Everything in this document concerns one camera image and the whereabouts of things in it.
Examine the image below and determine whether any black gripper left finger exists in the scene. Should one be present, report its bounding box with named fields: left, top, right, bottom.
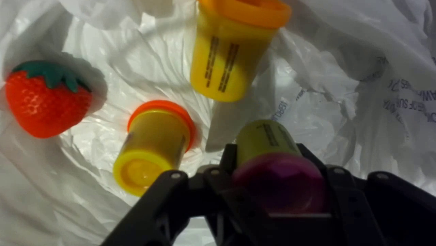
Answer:
left=101, top=142, right=260, bottom=246

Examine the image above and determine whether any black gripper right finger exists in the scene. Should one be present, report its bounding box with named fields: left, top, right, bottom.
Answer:
left=296, top=142, right=436, bottom=246

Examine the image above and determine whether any yellow dough tub orange lid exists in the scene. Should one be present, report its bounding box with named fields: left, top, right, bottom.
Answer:
left=112, top=98, right=200, bottom=196

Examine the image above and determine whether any yellow dough tub pink lid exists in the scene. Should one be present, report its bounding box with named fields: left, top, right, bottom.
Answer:
left=230, top=118, right=327, bottom=215

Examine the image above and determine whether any red toy strawberry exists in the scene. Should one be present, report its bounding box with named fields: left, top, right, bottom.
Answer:
left=4, top=58, right=98, bottom=139

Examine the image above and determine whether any white plastic bag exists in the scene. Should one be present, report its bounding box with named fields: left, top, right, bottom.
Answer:
left=0, top=0, right=436, bottom=246

